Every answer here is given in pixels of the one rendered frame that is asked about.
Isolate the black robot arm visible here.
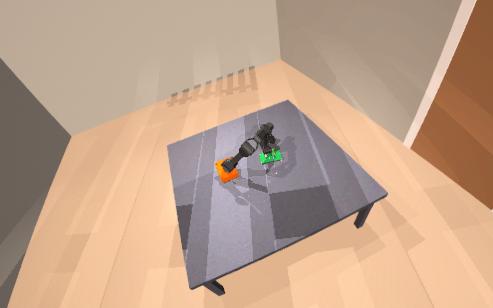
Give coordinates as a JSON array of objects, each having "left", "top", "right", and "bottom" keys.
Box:
[{"left": 220, "top": 122, "right": 276, "bottom": 174}]

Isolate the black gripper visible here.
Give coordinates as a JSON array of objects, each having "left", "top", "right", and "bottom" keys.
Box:
[{"left": 259, "top": 137, "right": 272, "bottom": 155}]

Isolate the green circuit board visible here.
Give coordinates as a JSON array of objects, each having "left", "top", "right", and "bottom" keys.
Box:
[{"left": 259, "top": 148, "right": 282, "bottom": 164}]

